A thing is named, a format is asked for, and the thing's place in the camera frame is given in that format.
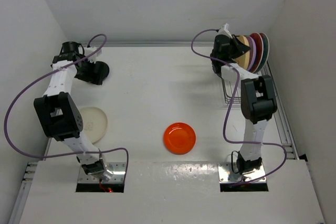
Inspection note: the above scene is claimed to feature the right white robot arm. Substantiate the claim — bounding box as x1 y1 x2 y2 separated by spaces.
211 34 277 174

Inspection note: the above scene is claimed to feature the black plate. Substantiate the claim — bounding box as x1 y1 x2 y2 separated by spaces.
94 61 110 85

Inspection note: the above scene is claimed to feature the red teal floral plate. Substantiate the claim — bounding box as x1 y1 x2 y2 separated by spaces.
257 33 270 72
250 33 264 73

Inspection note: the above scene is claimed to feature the metal base plate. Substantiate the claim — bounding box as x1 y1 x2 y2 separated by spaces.
218 162 267 184
77 162 126 184

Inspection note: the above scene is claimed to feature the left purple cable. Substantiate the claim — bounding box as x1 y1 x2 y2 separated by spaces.
3 34 129 180

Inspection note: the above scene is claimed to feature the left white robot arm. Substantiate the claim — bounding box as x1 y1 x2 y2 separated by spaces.
34 41 113 182

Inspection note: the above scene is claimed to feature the tan plate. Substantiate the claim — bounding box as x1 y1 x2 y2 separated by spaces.
235 35 251 70

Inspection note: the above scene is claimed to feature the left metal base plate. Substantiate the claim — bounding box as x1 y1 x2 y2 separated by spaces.
77 162 126 184

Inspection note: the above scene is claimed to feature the cream plate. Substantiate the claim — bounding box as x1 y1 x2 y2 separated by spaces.
79 106 108 144

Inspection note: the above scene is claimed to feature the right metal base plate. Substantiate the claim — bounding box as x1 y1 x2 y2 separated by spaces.
218 162 267 184

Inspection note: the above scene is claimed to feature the orange plate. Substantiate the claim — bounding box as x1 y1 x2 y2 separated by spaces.
163 122 196 155

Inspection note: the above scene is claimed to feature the purple plate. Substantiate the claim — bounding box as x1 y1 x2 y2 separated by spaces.
246 36 256 71

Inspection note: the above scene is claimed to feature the purple cable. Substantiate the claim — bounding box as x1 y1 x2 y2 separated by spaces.
191 28 287 187
3 34 129 180

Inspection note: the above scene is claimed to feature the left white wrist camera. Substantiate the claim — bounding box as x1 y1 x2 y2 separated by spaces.
84 47 102 63

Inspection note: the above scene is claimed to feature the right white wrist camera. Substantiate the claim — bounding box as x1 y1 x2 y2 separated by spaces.
217 23 232 38

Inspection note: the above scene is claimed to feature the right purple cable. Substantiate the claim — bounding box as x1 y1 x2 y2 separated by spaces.
191 28 287 187

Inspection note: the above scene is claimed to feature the wire dish rack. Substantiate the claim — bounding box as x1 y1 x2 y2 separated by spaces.
220 61 276 105

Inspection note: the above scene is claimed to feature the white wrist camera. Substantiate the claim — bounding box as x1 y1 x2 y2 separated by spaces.
217 23 232 38
84 47 102 63

